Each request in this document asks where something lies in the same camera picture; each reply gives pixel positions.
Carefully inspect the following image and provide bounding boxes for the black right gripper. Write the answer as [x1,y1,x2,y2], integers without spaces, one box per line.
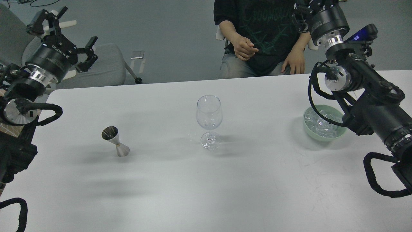
[292,0,349,47]

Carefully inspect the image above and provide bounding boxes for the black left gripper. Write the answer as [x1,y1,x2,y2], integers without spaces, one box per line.
[25,6,98,88]

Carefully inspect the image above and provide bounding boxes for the steel cocktail jigger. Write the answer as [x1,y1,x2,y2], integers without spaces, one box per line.
[101,126,130,157]

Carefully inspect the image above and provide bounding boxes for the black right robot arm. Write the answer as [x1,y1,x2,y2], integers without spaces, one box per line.
[292,0,412,198]

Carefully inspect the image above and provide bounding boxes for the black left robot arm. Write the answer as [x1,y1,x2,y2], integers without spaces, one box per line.
[1,6,98,190]

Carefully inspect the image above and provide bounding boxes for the clear ice cubes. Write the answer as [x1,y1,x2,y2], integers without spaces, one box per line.
[304,107,343,139]

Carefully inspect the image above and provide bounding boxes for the clear wine glass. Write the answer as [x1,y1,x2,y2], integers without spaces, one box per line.
[196,94,223,151]

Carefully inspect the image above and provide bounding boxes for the person left hand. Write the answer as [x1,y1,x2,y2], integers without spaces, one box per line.
[281,47,305,74]

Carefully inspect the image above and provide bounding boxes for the person right hand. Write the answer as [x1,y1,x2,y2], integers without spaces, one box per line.
[230,35,259,61]

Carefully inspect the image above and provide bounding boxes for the person in black shirt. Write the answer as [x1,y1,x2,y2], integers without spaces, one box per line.
[213,0,311,78]

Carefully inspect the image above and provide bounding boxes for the grey office chair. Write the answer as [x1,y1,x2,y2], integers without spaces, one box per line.
[0,4,142,89]

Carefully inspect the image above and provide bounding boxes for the grey chair under person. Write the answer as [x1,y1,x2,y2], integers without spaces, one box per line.
[215,25,229,49]

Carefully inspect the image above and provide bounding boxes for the green bowl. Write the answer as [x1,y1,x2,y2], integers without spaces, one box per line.
[303,104,348,142]

